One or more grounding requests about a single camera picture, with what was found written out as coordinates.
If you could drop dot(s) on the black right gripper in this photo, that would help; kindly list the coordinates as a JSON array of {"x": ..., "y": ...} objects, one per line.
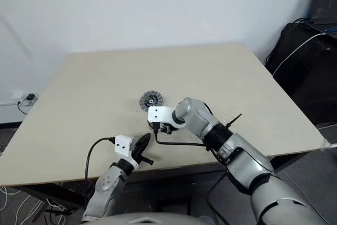
[{"x": 166, "y": 129}]

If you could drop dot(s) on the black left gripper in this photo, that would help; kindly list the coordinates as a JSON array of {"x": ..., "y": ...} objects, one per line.
[{"x": 137, "y": 154}]

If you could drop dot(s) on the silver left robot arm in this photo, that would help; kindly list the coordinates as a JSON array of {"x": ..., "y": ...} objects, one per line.
[{"x": 105, "y": 185}]

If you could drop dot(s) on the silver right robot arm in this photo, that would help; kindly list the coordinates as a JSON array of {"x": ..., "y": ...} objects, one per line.
[{"x": 237, "y": 154}]

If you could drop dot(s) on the small round grey disc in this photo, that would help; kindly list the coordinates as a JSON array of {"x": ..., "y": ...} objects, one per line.
[{"x": 146, "y": 101}]

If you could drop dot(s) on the grey robot torso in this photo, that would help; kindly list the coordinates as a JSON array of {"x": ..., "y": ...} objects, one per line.
[{"x": 147, "y": 218}]

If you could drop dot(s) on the black plug-in charger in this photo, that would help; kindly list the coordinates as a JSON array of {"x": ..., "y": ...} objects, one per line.
[{"x": 31, "y": 97}]

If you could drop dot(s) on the large black case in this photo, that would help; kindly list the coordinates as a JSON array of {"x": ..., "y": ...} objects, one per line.
[{"x": 310, "y": 77}]

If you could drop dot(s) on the black laptop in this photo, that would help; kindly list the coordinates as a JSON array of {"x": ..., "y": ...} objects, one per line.
[{"x": 325, "y": 3}]

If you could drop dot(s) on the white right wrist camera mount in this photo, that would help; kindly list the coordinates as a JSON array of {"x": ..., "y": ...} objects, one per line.
[{"x": 158, "y": 114}]

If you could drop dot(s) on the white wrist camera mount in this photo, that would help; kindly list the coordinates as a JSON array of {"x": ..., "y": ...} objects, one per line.
[
  {"x": 158, "y": 114},
  {"x": 123, "y": 144}
]

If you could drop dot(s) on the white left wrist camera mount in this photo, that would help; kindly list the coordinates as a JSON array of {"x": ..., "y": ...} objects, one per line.
[{"x": 123, "y": 144}]

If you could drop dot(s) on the white wall socket strip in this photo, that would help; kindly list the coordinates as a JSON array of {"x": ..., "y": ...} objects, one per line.
[{"x": 10, "y": 102}]

